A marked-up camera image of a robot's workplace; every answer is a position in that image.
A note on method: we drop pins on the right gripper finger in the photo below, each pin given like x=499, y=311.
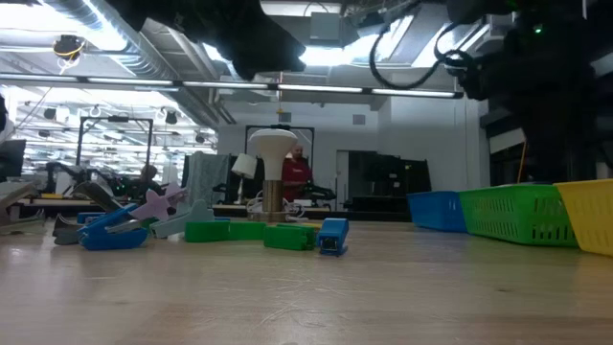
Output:
x=560, y=148

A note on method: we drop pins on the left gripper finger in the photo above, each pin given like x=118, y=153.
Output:
x=239, y=60
x=258, y=29

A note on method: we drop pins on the yellow plastic basket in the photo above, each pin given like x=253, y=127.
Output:
x=591, y=215

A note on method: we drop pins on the green plastic basket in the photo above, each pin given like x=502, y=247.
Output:
x=517, y=215

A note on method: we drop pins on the blue plastic basket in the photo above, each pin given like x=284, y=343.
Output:
x=436, y=211

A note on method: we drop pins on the lavender silver staple remover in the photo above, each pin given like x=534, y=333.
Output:
x=155, y=206

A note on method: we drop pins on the green stapler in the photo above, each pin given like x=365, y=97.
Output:
x=211, y=232
x=149, y=223
x=287, y=238

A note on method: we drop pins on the yellow stapler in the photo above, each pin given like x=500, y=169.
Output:
x=312, y=225

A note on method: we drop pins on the dark grey staple remover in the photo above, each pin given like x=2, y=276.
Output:
x=96, y=191

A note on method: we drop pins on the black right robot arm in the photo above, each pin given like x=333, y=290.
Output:
x=479, y=7

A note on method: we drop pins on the grey ceiling box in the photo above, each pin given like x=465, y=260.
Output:
x=325, y=26

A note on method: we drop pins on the long LED light bar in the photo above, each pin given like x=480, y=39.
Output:
x=316, y=88

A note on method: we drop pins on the white brass mushroom lamp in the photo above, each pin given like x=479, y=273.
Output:
x=273, y=144

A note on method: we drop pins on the white shade table lamp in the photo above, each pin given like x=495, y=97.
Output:
x=244, y=165

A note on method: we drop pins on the grey hanging cloth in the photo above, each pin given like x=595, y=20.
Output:
x=206, y=177

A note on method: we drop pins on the person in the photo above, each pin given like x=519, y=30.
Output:
x=148, y=175
x=297, y=175

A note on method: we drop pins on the black cabinet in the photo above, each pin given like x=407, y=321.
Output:
x=383, y=177

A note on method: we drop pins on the black monitor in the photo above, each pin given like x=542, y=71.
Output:
x=12, y=158

